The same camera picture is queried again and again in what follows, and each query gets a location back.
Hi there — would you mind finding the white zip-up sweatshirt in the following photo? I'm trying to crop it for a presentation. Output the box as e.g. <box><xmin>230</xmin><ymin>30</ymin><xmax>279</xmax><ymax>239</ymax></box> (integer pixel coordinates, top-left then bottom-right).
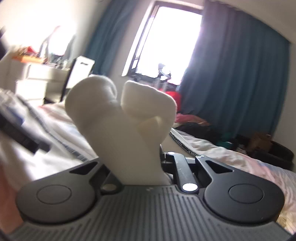
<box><xmin>65</xmin><ymin>75</ymin><xmax>177</xmax><ymax>186</ymax></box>

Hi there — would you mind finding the white dining chair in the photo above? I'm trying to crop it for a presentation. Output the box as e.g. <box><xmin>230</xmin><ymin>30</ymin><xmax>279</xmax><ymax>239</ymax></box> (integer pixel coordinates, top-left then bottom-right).
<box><xmin>43</xmin><ymin>55</ymin><xmax>96</xmax><ymax>105</ymax></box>

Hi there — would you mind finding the pastel rainbow duvet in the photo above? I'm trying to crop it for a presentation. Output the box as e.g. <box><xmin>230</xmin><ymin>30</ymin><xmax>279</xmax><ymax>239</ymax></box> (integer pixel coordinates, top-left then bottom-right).
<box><xmin>1</xmin><ymin>90</ymin><xmax>295</xmax><ymax>233</ymax></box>

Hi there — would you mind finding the brown cardboard box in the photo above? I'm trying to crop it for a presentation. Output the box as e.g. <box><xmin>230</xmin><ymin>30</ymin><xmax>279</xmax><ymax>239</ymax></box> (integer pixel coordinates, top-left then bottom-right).
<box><xmin>247</xmin><ymin>132</ymin><xmax>272</xmax><ymax>152</ymax></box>

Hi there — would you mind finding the pile of clothes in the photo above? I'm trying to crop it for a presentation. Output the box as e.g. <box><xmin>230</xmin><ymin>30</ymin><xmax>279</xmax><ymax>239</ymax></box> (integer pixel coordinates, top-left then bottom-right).
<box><xmin>173</xmin><ymin>113</ymin><xmax>235</xmax><ymax>150</ymax></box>

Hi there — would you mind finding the teal curtain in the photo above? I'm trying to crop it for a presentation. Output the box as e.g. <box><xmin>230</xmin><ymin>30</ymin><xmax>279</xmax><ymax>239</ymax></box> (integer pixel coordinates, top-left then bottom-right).
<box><xmin>180</xmin><ymin>1</ymin><xmax>290</xmax><ymax>136</ymax></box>
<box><xmin>84</xmin><ymin>0</ymin><xmax>138</xmax><ymax>76</ymax></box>

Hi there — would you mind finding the white dresser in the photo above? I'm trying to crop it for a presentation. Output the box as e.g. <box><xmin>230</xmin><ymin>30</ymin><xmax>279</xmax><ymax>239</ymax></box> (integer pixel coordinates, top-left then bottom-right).
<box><xmin>1</xmin><ymin>52</ymin><xmax>68</xmax><ymax>106</ymax></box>

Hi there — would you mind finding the silver tripod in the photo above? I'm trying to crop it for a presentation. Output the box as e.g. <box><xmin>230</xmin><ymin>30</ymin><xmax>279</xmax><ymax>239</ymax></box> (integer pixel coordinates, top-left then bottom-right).
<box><xmin>154</xmin><ymin>63</ymin><xmax>171</xmax><ymax>92</ymax></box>

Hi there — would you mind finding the vanity mirror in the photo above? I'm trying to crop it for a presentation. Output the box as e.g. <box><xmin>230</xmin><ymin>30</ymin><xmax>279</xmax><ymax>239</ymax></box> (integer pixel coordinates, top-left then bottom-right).
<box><xmin>38</xmin><ymin>25</ymin><xmax>76</xmax><ymax>64</ymax></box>

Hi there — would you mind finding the teal left curtain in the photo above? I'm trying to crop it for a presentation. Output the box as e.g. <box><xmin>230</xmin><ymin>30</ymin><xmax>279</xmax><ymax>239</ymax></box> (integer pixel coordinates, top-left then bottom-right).
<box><xmin>84</xmin><ymin>0</ymin><xmax>138</xmax><ymax>76</ymax></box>

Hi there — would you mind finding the teal right curtain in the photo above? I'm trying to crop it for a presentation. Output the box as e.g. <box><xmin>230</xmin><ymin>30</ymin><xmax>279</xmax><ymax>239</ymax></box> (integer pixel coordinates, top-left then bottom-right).
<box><xmin>180</xmin><ymin>1</ymin><xmax>290</xmax><ymax>136</ymax></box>

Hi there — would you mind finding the dark framed window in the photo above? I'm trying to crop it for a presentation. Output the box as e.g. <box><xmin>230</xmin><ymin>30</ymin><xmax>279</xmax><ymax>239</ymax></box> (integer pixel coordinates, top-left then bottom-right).
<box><xmin>122</xmin><ymin>1</ymin><xmax>203</xmax><ymax>85</ymax></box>

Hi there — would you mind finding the person's left forearm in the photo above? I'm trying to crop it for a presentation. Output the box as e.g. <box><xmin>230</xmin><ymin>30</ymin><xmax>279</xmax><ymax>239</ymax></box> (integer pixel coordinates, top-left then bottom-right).
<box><xmin>0</xmin><ymin>166</ymin><xmax>23</xmax><ymax>234</ymax></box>

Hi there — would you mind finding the red bag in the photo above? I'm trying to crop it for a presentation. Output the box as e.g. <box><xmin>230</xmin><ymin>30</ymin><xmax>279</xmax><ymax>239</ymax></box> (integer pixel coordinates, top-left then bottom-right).
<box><xmin>165</xmin><ymin>91</ymin><xmax>182</xmax><ymax>112</ymax></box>

